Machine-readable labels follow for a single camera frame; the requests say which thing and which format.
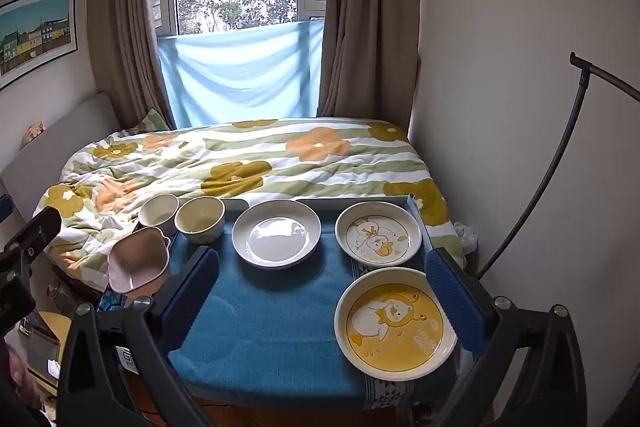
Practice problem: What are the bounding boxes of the cream duck drawing plate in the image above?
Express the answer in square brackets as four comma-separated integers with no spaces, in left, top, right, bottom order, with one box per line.
[334,202,422,268]

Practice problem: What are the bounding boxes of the left brown curtain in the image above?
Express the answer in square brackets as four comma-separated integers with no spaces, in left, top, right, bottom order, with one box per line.
[87,0,176,128]

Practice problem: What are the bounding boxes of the green floral pillow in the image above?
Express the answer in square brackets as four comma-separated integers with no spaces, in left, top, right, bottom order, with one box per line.
[131,108,170,134]

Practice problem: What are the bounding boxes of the black floor lamp pole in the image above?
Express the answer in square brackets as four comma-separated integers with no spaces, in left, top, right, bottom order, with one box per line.
[474,51,640,282]

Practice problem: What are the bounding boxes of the plain white plate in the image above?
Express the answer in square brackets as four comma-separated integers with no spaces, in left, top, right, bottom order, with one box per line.
[232,200,322,270]

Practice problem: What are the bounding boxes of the light blue hanging sheet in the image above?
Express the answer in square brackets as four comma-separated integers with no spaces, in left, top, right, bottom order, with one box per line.
[157,20,324,129]

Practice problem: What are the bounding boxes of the pink square bowl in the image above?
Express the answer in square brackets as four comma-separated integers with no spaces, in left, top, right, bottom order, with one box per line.
[107,227,170,299]

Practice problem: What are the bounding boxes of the framed houses picture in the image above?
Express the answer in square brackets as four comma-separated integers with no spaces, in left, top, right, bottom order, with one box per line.
[0,0,78,89]

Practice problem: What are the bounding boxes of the cream cartoon bowl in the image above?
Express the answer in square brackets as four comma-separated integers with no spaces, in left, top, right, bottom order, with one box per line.
[175,196,226,245]

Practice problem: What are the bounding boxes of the floral striped duvet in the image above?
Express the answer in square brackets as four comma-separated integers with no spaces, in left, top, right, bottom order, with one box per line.
[37,118,464,291]

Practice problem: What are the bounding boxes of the yellow duck plate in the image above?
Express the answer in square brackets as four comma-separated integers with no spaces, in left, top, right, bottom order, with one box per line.
[334,267,458,381]

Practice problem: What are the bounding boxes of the white small bowl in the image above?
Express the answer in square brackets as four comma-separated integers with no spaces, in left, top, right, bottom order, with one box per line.
[138,194,180,237]

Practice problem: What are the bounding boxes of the right brown curtain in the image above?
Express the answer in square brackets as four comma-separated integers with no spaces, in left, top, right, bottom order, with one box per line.
[318,0,420,128]

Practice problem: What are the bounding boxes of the brown curtain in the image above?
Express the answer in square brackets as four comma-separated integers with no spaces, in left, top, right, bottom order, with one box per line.
[87,0,176,128]
[318,0,420,128]

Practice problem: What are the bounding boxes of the blue woven table mat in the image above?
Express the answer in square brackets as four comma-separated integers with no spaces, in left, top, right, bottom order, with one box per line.
[169,210,460,410]

